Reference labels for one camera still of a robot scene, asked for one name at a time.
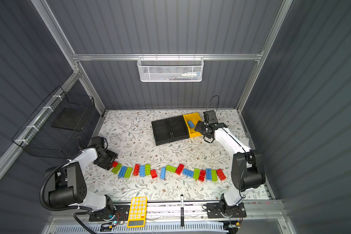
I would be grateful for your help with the green lego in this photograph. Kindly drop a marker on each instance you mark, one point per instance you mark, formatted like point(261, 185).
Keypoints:
point(196, 173)
point(171, 168)
point(128, 172)
point(214, 176)
point(116, 169)
point(147, 169)

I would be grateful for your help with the black bin left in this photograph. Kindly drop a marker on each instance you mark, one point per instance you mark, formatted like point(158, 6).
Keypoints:
point(162, 132)

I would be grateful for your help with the black wire basket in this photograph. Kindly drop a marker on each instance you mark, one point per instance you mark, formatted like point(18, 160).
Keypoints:
point(61, 129)

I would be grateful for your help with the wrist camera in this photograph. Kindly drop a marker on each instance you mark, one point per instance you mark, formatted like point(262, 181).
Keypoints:
point(210, 117)
point(97, 141)

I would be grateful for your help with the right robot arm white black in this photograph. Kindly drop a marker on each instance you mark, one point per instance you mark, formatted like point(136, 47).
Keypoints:
point(247, 170)

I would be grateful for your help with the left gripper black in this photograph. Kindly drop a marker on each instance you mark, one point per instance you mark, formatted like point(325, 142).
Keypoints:
point(107, 159)

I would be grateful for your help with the black marker pen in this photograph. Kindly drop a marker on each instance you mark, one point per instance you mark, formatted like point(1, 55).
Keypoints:
point(182, 210)

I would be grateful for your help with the black bin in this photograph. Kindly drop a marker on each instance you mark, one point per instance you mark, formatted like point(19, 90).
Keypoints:
point(162, 132)
point(178, 128)

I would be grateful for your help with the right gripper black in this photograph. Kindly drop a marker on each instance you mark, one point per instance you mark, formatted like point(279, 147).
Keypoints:
point(204, 128)

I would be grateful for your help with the floral table mat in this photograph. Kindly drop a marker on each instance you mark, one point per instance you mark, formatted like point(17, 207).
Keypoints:
point(129, 133)

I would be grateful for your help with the yellow bin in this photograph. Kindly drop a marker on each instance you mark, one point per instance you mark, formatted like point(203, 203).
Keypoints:
point(194, 118)

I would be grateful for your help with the white tube in basket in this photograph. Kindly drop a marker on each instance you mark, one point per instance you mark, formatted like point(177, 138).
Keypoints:
point(192, 75)

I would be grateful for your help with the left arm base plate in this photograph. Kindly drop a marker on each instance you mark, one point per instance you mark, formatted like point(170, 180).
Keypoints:
point(120, 213)

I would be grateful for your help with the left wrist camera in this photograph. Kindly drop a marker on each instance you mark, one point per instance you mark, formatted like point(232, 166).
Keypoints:
point(97, 141)

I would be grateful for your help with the black bin middle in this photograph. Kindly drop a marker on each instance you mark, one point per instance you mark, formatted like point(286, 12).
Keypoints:
point(178, 128)

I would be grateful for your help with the white wire basket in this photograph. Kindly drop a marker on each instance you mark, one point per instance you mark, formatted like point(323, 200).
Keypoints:
point(166, 70)

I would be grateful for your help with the thin blue lego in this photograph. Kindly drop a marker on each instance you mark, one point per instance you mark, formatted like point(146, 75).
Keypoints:
point(163, 173)

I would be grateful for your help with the yellow calculator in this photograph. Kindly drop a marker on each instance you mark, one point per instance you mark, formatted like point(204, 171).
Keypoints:
point(137, 212)

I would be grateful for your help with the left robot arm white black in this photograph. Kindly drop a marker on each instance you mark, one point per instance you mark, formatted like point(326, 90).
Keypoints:
point(64, 187)

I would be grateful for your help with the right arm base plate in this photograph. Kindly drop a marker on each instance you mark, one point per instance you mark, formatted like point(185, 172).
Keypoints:
point(218, 210)

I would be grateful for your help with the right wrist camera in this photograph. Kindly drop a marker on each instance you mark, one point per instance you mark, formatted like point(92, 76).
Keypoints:
point(210, 117)

